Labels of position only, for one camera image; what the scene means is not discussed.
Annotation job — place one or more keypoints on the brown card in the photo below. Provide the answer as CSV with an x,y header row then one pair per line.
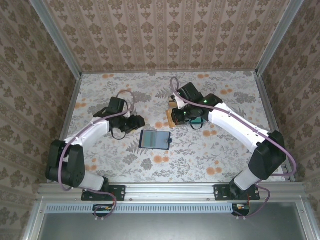
x,y
169,120

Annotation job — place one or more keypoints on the navy card holder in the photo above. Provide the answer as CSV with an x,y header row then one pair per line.
x,y
155,139

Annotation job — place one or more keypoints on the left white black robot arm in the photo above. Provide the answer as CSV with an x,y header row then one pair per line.
x,y
75,165

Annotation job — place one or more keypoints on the clear acrylic card organizer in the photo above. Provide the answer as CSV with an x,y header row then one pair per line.
x,y
204,122

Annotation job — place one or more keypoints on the left black connector board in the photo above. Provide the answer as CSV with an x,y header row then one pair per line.
x,y
103,209

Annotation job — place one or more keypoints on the black connector board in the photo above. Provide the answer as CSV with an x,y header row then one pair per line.
x,y
103,209
242,208

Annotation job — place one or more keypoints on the grey metal sheet panel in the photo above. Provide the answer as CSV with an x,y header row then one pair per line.
x,y
170,227

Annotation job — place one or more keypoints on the right black connector board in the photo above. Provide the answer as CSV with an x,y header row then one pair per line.
x,y
242,208

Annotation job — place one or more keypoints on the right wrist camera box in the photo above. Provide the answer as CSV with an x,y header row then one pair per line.
x,y
178,101

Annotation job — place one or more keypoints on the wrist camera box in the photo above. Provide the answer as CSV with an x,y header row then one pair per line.
x,y
127,114
178,101

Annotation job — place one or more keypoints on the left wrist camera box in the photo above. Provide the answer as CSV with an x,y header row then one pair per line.
x,y
127,114

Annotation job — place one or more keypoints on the left aluminium table rail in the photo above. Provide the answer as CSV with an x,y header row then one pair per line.
x,y
71,110

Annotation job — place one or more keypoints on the aluminium table rail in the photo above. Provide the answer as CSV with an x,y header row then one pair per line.
x,y
268,110
71,110

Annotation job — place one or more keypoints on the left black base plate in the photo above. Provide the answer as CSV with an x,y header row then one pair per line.
x,y
117,192

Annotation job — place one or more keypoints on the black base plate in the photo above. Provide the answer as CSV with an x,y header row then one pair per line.
x,y
117,192
221,192

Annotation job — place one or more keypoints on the aluminium cross rail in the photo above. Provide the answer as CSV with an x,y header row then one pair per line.
x,y
170,191

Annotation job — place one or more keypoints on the right aluminium table rail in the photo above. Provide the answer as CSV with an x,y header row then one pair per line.
x,y
268,110

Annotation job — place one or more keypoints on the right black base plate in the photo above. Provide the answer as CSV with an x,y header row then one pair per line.
x,y
221,192

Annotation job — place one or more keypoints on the left aluminium frame post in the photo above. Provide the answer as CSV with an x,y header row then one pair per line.
x,y
56,37

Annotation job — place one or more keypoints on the aluminium frame post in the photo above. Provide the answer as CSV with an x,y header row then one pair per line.
x,y
56,37
278,37

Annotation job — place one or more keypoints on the right aluminium frame post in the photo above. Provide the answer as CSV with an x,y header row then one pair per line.
x,y
278,37

